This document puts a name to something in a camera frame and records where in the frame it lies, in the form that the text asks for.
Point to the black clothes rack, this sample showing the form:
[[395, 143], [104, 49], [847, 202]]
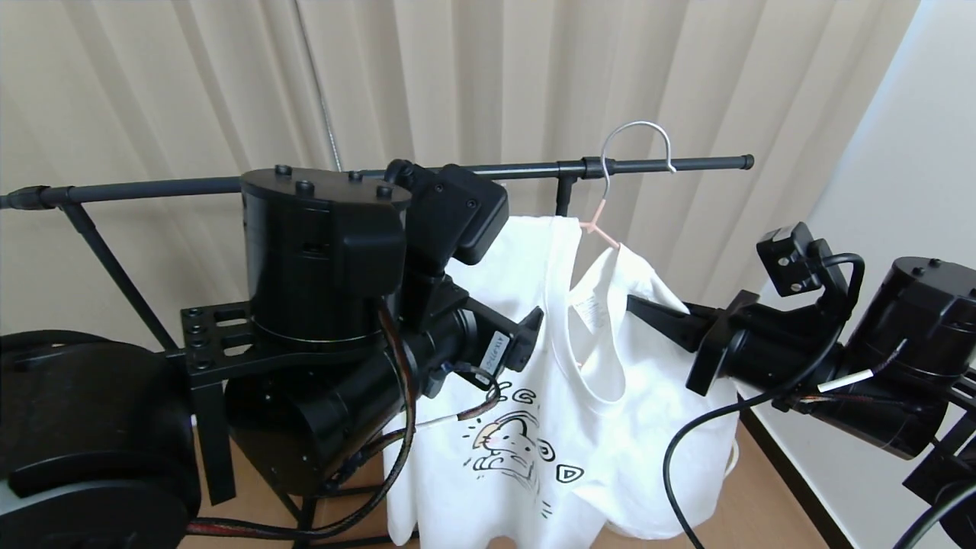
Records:
[[152, 187]]

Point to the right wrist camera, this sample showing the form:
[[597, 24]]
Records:
[[793, 259]]

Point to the white printed tank top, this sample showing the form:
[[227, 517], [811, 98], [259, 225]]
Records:
[[633, 442]]

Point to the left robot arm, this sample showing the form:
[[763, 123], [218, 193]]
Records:
[[305, 267]]

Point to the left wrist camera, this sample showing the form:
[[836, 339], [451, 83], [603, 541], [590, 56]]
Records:
[[457, 213]]

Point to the pink clothes hanger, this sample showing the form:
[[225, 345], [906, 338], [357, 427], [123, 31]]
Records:
[[602, 221]]

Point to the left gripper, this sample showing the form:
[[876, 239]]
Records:
[[496, 343]]

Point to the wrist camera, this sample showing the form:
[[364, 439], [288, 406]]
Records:
[[457, 213], [793, 259]]

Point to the beige curtain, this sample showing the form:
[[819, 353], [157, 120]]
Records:
[[191, 84]]

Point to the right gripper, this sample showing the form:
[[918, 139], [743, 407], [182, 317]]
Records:
[[770, 343]]

